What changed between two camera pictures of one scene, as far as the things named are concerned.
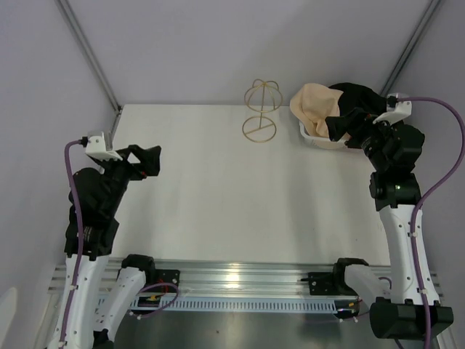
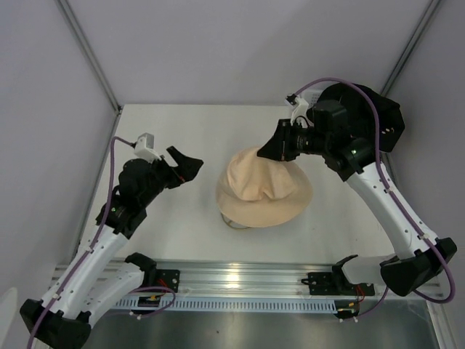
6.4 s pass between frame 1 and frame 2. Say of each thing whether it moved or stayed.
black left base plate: stayed
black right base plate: stayed
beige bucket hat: moved
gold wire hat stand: moved
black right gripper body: moved
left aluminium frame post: stayed
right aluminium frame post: stayed
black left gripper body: moved
